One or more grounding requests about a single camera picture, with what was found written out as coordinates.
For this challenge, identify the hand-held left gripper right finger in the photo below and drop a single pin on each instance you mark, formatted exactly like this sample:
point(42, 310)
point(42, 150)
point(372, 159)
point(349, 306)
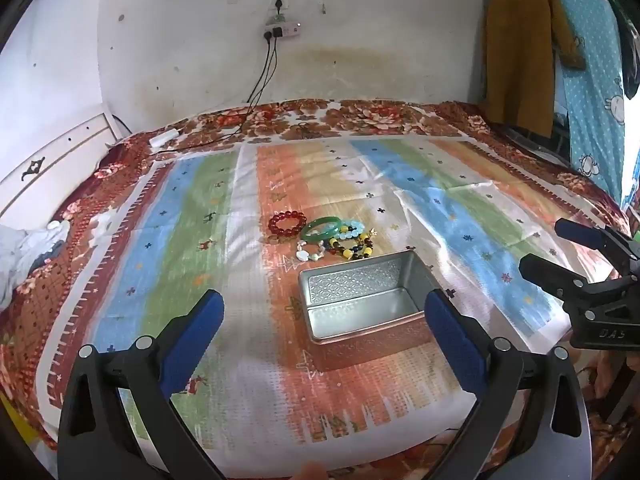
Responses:
point(452, 340)

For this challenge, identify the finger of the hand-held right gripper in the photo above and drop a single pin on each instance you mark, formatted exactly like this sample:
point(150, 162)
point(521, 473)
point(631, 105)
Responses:
point(542, 269)
point(575, 232)

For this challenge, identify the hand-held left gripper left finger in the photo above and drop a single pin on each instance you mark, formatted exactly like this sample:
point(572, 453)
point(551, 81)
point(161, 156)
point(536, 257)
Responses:
point(200, 330)

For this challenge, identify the silver metal tin box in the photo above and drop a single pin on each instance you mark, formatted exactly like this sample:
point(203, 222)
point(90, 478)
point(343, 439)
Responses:
point(360, 305)

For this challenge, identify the green jade bangle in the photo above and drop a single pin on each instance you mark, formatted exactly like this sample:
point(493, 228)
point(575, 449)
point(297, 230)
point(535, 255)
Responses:
point(311, 234)

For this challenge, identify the person's left hand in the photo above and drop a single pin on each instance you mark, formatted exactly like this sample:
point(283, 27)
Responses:
point(311, 473)

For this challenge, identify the striped colourful mat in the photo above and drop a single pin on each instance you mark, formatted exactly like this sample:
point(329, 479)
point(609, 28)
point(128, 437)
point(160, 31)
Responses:
point(210, 240)

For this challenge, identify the blue cartoon print curtain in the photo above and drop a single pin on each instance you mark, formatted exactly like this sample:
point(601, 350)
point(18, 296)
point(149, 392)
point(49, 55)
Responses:
point(595, 85)

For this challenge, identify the brown hanging garment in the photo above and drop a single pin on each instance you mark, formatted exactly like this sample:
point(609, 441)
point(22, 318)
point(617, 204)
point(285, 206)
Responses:
point(520, 50)

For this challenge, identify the grey cloth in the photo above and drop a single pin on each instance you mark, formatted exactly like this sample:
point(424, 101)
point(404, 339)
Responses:
point(20, 255)

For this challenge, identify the white charger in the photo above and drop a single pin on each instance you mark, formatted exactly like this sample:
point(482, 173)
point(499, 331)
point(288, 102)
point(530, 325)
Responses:
point(164, 137)

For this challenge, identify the red floral blanket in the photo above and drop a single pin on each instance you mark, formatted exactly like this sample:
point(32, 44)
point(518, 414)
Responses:
point(380, 115)

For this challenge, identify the white power strip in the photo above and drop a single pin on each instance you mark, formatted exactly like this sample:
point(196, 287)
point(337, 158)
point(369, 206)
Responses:
point(282, 30)

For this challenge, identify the wall socket with plug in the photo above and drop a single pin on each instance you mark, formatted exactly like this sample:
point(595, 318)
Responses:
point(279, 2)

